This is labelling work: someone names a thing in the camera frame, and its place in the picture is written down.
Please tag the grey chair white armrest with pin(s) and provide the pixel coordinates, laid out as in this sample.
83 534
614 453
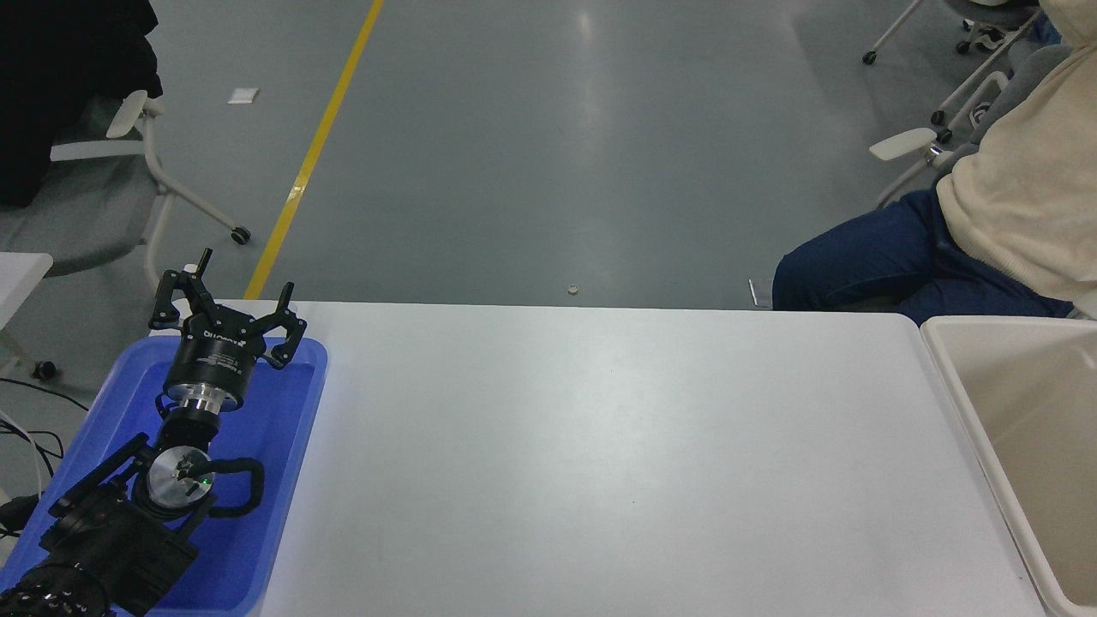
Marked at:
904 144

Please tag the large pale bin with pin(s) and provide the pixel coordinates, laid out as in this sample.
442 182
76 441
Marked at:
1037 428

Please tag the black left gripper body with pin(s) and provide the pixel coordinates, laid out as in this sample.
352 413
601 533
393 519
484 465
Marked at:
210 360

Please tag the person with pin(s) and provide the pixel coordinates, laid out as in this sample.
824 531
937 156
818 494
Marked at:
51 68
874 266

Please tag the white-legged office chair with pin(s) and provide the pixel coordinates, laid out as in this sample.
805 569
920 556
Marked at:
977 81

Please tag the grey office chair white frame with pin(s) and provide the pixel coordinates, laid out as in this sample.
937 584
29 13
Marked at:
94 214

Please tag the blue plastic tray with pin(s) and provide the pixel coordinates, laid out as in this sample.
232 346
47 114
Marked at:
274 446

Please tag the small grey floor plate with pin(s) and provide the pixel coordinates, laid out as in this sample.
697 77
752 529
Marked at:
761 293

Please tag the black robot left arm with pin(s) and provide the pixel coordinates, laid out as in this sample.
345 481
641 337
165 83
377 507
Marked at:
103 540

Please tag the small white side table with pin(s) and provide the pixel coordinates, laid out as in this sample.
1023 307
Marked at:
21 278

